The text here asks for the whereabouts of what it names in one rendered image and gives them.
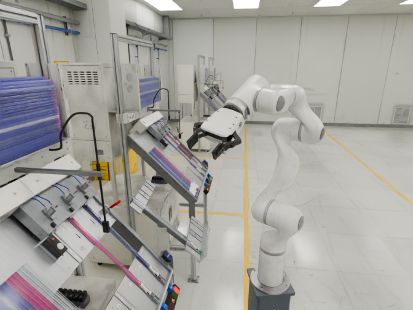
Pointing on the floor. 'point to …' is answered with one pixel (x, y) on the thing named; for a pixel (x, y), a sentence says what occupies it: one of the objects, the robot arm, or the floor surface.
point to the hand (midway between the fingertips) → (202, 148)
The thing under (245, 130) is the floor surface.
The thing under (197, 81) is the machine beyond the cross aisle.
